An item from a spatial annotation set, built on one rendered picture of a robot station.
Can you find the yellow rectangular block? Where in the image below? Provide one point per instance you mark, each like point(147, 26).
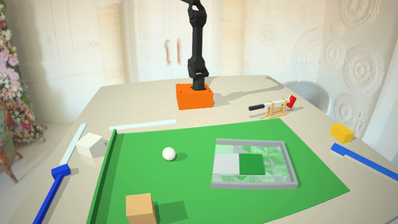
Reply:
point(341, 133)

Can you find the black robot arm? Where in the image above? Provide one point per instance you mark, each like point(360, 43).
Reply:
point(196, 64)

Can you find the green flat mat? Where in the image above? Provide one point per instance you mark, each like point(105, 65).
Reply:
point(181, 188)

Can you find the white golf ball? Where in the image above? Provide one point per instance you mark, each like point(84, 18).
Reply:
point(168, 153)

